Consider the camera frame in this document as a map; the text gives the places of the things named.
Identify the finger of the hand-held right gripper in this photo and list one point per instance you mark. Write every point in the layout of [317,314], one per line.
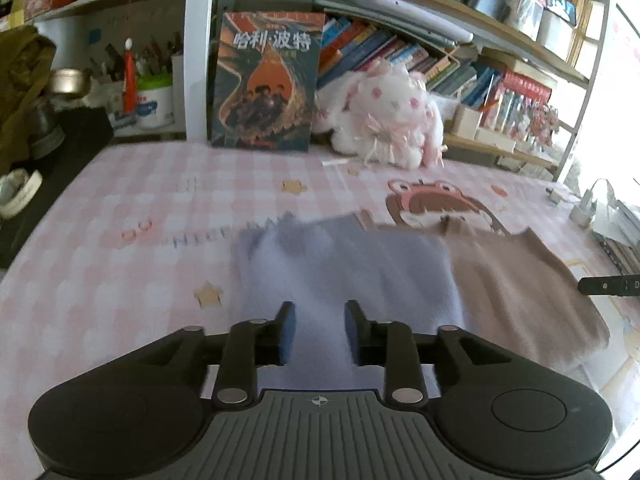
[605,285]

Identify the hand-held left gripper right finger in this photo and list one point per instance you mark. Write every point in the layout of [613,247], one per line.
[352,337]

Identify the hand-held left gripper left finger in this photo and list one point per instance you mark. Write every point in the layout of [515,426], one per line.
[287,337]

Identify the pink and purple sweater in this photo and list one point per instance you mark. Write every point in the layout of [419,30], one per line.
[500,285]

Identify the stack of books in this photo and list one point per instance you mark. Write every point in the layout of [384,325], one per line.
[622,247]

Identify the white paper sheet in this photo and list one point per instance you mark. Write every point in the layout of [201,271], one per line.
[617,225]

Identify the white power adapter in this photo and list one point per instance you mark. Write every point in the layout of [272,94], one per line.
[582,212]

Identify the white plug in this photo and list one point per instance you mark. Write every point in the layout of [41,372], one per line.
[554,196]

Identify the pink printed desk mat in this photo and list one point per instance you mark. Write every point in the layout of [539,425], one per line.
[125,260]

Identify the white tray box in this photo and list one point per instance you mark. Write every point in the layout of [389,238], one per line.
[495,140]

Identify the red boxed book set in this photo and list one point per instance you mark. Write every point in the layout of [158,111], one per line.
[522,89]

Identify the white pen holder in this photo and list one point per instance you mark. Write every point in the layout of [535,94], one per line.
[466,122]

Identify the white pink plush bunny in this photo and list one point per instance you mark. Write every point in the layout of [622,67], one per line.
[390,110]

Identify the dark illustrated book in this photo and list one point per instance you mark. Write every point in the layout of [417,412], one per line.
[265,85]

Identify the white plastic tub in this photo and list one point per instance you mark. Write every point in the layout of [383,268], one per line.
[155,105]

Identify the row of colourful books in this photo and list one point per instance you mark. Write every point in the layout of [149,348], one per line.
[380,47]

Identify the white wooden shelf unit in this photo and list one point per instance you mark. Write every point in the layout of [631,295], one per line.
[197,60]

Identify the white shoe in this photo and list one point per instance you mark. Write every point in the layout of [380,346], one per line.
[17,192]

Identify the grey shoe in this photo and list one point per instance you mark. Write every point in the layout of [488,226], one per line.
[45,132]

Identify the metal bowl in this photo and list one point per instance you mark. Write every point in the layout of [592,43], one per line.
[70,82]

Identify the brown jacket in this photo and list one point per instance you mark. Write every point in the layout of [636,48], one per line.
[22,90]

